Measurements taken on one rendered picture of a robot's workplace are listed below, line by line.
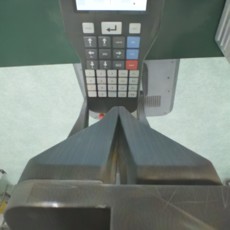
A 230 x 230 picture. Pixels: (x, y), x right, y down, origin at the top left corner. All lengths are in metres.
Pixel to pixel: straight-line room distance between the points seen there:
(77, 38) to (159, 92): 0.95
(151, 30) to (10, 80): 1.43
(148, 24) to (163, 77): 0.87
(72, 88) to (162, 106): 0.65
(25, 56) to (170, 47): 0.27
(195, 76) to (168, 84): 0.39
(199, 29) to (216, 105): 1.37
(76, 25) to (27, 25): 0.20
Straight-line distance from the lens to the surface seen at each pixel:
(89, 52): 0.21
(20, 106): 1.75
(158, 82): 1.08
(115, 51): 0.21
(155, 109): 1.23
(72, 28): 0.20
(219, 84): 1.58
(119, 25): 0.20
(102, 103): 0.26
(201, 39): 0.39
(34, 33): 0.39
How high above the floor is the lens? 1.07
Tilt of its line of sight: 41 degrees down
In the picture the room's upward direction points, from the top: 179 degrees counter-clockwise
